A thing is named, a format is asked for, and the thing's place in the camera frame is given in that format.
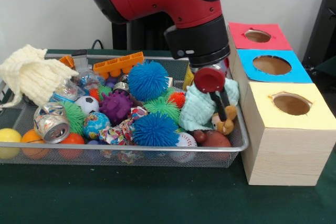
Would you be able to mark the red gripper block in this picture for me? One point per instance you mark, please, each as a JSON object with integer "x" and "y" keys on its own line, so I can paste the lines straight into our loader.
{"x": 210, "y": 80}

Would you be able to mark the small toy soccer ball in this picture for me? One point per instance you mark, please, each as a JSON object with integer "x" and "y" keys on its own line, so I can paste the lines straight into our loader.
{"x": 88, "y": 104}

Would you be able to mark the blue spiky ball with eyes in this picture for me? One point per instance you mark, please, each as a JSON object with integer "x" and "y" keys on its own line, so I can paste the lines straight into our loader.
{"x": 156, "y": 129}

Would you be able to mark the brown toy football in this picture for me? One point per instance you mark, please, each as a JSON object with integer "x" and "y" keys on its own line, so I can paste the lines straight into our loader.
{"x": 218, "y": 140}

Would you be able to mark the yellow toy cheese wedge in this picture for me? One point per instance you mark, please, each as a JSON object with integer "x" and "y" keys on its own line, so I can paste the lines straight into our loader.
{"x": 187, "y": 78}

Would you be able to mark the black flat monitor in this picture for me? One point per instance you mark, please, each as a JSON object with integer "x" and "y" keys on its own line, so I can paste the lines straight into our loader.
{"x": 323, "y": 24}

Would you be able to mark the wooden box with three holes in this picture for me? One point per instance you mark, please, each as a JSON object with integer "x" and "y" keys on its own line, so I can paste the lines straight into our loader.
{"x": 286, "y": 155}

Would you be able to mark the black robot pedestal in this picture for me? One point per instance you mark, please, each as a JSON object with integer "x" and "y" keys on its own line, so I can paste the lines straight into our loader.
{"x": 141, "y": 35}

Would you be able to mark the plain green spiky ball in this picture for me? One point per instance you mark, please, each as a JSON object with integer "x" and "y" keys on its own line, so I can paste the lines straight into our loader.
{"x": 74, "y": 116}

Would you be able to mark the blue globe ball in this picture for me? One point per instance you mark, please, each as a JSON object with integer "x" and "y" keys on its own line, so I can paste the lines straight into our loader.
{"x": 96, "y": 125}

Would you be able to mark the dark green side table cloth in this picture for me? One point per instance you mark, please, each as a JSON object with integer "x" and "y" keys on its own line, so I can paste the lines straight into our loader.
{"x": 328, "y": 68}

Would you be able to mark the purple spiky ball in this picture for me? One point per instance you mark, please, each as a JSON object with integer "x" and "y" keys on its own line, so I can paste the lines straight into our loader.
{"x": 115, "y": 106}

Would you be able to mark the mint green muslin cloth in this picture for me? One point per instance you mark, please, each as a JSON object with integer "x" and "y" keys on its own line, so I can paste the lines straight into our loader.
{"x": 197, "y": 108}

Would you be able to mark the plain blue spiky ball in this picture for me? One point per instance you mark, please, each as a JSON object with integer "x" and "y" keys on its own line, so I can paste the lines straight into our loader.
{"x": 147, "y": 77}

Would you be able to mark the orange toy basketball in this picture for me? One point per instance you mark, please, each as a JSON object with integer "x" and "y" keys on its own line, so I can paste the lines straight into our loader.
{"x": 31, "y": 137}

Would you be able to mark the brown plush monkey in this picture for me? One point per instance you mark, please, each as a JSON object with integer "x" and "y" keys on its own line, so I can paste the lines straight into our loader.
{"x": 229, "y": 123}

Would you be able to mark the multicolour patterned cloth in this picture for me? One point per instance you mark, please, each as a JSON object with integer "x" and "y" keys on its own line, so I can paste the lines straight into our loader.
{"x": 118, "y": 132}

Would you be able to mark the white toy baseball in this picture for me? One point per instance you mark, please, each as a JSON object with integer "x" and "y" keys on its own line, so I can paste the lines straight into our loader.
{"x": 187, "y": 140}

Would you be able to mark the orange red smooth ball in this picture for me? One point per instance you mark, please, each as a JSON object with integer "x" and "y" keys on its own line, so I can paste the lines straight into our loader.
{"x": 74, "y": 138}

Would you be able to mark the yellow smooth ball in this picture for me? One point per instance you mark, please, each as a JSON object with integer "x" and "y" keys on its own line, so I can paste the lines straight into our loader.
{"x": 9, "y": 137}

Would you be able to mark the cream muslin cloth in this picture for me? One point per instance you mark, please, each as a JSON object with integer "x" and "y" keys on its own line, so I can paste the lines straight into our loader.
{"x": 31, "y": 74}

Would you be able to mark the green spiky toy with eyes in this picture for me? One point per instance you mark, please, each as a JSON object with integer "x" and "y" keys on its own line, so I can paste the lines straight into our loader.
{"x": 160, "y": 104}

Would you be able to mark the crushed silver drink can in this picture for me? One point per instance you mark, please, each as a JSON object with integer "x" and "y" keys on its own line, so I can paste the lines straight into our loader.
{"x": 52, "y": 124}

